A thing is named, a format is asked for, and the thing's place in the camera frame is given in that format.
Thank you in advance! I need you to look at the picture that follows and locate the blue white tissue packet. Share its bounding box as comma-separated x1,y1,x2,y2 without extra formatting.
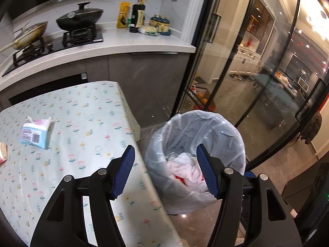
19,117,53,150

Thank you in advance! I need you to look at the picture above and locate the yellow seasoning packet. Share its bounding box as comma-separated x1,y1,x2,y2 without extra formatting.
117,2,131,29

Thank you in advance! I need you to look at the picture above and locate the dark sauce bottle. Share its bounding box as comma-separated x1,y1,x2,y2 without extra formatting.
129,0,146,33

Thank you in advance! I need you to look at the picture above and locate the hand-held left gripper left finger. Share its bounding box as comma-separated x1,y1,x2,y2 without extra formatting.
30,145,136,247

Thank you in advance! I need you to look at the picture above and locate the pink patterned paper cup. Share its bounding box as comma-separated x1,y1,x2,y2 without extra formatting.
0,141,8,164

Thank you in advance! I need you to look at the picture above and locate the seasoning jar set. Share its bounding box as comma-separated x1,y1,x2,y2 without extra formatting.
150,14,171,36

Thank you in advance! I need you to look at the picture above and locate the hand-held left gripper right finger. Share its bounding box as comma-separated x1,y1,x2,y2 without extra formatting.
196,143,296,247

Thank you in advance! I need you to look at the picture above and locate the white sideboard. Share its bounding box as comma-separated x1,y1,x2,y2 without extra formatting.
229,44,261,76

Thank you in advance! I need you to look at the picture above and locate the black gas stove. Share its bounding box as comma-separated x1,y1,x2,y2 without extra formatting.
1,29,104,77

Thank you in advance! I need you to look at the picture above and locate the dark round ornament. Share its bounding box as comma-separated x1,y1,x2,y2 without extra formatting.
299,112,323,144

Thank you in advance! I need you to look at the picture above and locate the beige pan with lid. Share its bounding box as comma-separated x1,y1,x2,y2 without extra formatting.
0,21,49,53

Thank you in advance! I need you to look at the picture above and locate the black door handle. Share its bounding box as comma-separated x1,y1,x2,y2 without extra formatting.
204,14,221,44

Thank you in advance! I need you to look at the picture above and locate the white red plastic bag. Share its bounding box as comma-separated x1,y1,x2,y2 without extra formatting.
166,152,209,193

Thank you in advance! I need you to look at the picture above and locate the black picture frame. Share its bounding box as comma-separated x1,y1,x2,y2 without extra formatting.
295,78,326,122

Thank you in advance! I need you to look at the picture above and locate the bin with white liner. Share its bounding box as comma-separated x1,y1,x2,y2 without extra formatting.
144,109,247,215

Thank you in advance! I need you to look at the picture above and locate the black wok with lid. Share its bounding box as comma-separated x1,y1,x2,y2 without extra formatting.
56,2,104,31

